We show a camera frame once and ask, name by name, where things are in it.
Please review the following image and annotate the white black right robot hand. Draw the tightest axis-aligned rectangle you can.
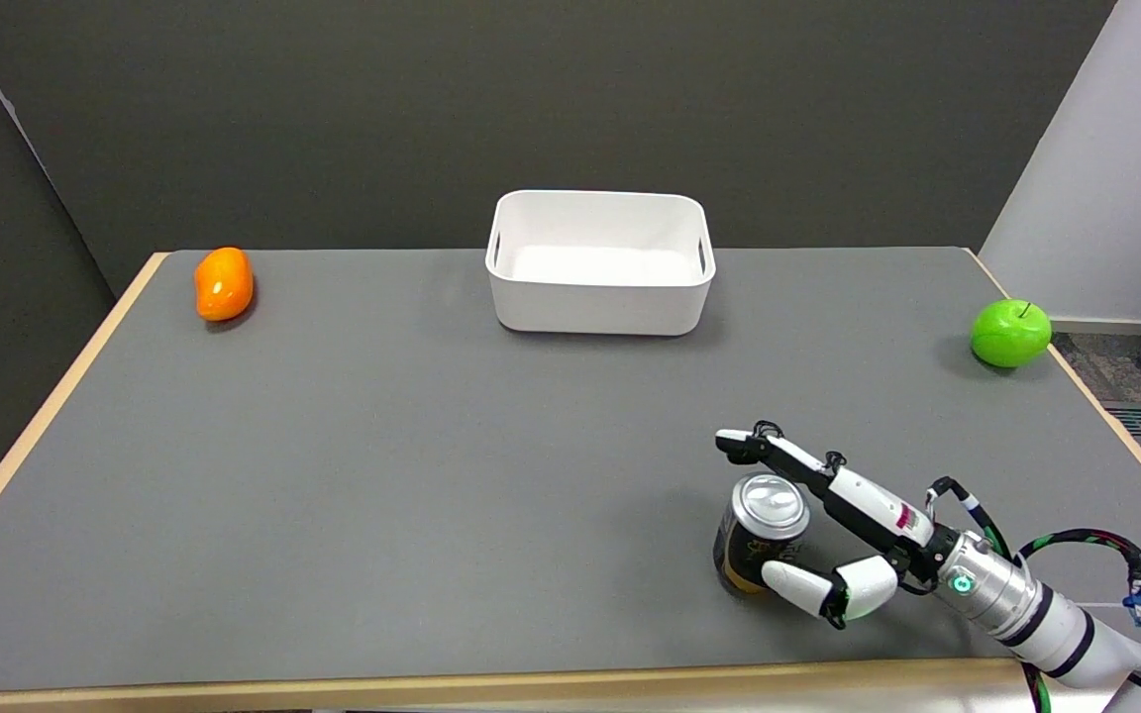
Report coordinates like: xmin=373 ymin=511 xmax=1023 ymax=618
xmin=715 ymin=421 xmax=958 ymax=631

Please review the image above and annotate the black beverage can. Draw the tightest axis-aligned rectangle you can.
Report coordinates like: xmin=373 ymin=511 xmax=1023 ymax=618
xmin=713 ymin=474 xmax=811 ymax=596

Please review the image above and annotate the green apple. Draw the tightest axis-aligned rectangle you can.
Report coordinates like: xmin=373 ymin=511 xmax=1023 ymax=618
xmin=971 ymin=299 xmax=1053 ymax=369

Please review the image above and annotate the white plastic storage bin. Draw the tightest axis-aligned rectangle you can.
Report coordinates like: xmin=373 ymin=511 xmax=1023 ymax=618
xmin=485 ymin=190 xmax=717 ymax=337

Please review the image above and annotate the orange mango fruit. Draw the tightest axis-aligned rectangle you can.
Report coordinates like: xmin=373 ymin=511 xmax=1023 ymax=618
xmin=194 ymin=247 xmax=256 ymax=323

